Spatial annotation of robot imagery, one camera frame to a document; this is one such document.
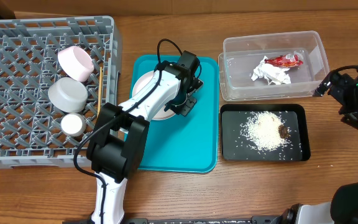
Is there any black waste tray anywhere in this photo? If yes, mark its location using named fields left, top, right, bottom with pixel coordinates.
left=220, top=104, right=311, bottom=162

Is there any small white cup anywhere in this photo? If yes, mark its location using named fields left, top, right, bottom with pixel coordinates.
left=60, top=113, right=86, bottom=137

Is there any pile of rice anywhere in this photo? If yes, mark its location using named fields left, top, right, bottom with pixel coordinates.
left=234, top=111, right=301, bottom=154

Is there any teal serving tray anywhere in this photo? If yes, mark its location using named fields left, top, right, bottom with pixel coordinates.
left=139, top=57, right=219, bottom=173

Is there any clear plastic waste bin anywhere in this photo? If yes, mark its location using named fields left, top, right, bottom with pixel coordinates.
left=219, top=31, right=329, bottom=101

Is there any red snack wrapper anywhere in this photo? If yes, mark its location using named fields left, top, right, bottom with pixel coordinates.
left=264, top=54, right=303, bottom=68

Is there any brown food scrap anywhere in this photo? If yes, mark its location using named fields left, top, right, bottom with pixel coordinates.
left=278, top=124, right=290, bottom=139

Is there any grey-white bowl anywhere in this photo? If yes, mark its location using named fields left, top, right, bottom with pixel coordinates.
left=48, top=77, right=88, bottom=113

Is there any white round plate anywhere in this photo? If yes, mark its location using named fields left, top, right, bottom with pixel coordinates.
left=131, top=70, right=180, bottom=121

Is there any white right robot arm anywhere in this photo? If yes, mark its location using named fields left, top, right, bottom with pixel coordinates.
left=272, top=65, right=358, bottom=223

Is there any pink bowl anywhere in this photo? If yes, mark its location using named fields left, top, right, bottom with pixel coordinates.
left=58, top=46, right=94, bottom=82

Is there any white napkin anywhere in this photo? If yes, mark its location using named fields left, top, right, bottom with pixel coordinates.
left=250, top=56, right=291, bottom=85

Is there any wooden chopstick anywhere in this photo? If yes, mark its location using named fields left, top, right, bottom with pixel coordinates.
left=97, top=66, right=103, bottom=115

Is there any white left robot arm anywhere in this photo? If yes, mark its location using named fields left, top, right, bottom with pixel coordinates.
left=86, top=51, right=203, bottom=223

